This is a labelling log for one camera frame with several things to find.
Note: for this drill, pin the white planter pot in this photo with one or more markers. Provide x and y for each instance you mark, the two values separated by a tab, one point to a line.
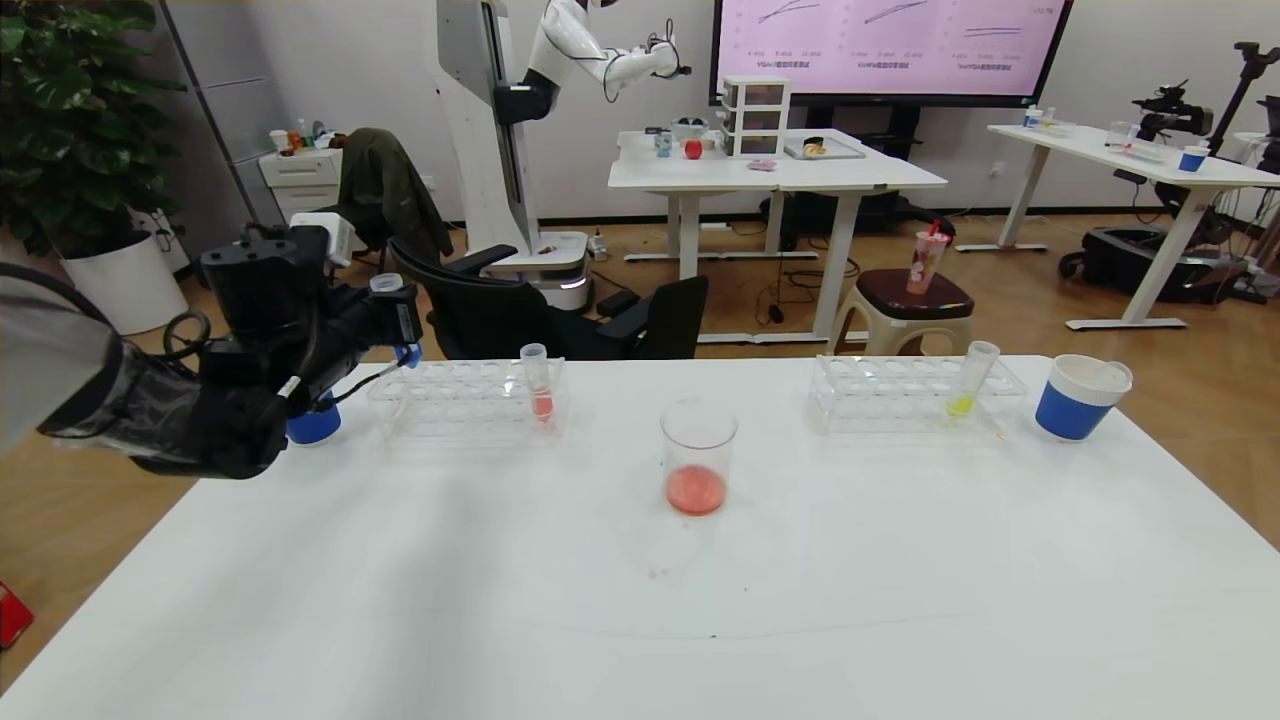
130	285

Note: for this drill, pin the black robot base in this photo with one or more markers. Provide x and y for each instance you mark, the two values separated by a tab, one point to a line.
1130	262

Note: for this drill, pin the white humanoid robot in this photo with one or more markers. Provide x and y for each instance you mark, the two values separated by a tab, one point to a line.
490	120

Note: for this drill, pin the small blue paper cup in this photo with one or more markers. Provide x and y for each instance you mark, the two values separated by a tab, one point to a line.
1193	160

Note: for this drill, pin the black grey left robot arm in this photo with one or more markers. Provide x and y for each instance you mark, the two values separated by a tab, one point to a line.
150	410

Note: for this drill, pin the white standing desk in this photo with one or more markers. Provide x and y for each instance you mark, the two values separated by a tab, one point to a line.
780	174
1100	152

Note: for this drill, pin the green leafy plant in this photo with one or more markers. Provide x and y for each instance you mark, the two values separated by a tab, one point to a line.
70	118

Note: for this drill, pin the white drawer cabinet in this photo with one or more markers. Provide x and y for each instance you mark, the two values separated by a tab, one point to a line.
303	185

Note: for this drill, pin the grey tall cabinet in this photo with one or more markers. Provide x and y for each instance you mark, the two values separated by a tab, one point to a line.
235	100

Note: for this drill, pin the black desktop robot arm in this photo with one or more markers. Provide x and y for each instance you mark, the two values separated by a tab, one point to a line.
1170	115

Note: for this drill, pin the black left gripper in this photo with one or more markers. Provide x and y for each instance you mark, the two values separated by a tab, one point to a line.
406	312

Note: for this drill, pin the black four-leg chair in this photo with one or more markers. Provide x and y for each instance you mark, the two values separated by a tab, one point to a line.
365	225

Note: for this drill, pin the paper cup blue sleeve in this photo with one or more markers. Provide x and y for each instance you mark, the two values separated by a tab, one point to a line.
318	425
1070	412

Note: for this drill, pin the blue pigment test tube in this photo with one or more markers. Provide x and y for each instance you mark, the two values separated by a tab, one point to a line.
386	283

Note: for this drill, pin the clear test tube rack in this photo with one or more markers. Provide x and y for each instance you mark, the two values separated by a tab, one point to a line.
905	395
480	398

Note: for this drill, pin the white drawer organizer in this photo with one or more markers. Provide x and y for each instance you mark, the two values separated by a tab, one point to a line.
757	116

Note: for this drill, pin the grey tray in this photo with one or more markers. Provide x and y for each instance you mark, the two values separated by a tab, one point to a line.
835	150

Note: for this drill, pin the red box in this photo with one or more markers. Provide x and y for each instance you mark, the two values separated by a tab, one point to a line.
12	613

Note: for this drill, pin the glass beaker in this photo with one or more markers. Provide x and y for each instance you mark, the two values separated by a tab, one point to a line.
696	488

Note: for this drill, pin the yellow pigment test tube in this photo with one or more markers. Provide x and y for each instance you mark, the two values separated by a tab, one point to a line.
962	403

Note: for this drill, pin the pink drink cup with straw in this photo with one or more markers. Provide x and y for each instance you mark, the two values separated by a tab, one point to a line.
925	268

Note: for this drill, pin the brown top stool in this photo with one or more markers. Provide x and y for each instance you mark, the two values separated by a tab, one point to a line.
915	302

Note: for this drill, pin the large display screen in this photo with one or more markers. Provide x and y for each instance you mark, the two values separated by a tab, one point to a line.
880	50

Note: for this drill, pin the dark green jacket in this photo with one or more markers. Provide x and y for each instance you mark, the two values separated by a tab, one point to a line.
393	188

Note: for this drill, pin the black office chair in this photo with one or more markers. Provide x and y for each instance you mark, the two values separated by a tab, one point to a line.
670	318
495	318

